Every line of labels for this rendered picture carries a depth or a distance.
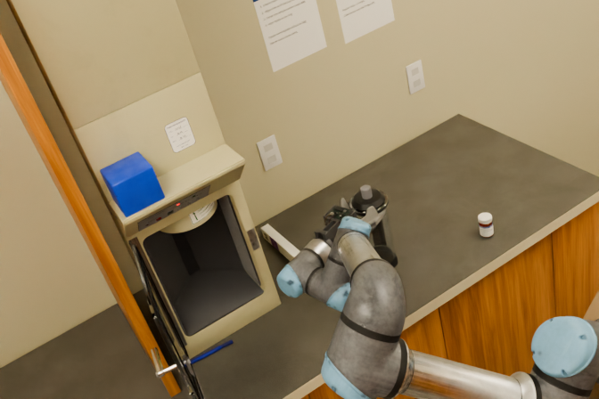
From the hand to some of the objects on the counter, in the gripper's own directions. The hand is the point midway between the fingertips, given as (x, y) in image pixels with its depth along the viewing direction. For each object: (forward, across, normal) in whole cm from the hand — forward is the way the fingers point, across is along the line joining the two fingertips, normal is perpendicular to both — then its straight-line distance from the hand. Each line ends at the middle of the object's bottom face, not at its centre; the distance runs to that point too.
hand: (368, 208), depth 192 cm
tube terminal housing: (-34, +38, +25) cm, 57 cm away
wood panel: (-55, +48, +24) cm, 77 cm away
